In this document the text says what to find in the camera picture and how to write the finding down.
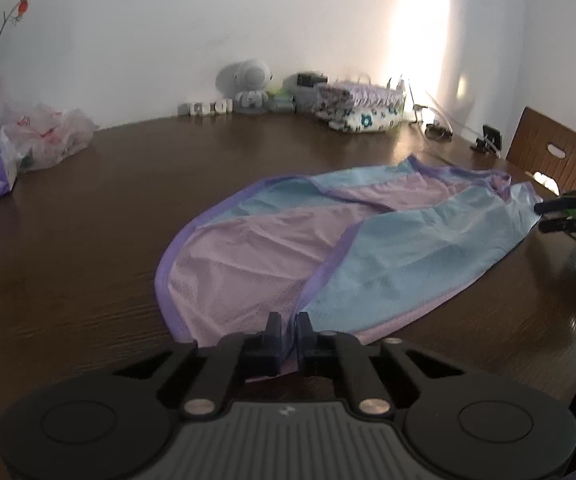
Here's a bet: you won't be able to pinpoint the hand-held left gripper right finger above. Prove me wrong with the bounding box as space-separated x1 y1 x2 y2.
295 312 467 417

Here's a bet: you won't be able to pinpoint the grey box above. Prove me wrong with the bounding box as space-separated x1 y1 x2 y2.
284 72 329 102

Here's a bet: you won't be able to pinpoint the black cables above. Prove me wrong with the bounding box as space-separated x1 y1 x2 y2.
410 104 454 141

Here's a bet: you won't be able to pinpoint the green packet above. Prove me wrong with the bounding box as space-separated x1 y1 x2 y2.
268 91 297 112

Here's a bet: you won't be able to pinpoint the small white figurines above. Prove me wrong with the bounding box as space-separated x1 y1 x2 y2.
178 100 232 119

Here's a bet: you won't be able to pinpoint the pink white plastic bag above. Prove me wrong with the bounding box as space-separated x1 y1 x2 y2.
0 102 100 172

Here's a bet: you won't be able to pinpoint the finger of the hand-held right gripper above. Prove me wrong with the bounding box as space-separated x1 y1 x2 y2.
539 214 576 234
534 187 576 215

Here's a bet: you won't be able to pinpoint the black phone stand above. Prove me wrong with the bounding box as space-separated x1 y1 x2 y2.
470 125 504 153

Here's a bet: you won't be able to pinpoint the white round speaker toy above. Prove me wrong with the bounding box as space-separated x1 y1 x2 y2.
216 59 274 114

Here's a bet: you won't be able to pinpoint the wooden chair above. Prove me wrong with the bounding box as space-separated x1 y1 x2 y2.
505 106 576 196

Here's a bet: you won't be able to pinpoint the pink blue mesh garment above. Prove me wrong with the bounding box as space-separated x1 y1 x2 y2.
154 155 543 376

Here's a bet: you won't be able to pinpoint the folded purple floral cloth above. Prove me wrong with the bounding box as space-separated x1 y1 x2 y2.
317 80 407 113

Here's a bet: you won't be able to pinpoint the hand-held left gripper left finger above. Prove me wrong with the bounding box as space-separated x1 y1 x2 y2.
113 312 284 419

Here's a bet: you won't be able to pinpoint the white pillow teal flowers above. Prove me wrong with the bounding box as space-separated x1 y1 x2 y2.
328 107 405 134

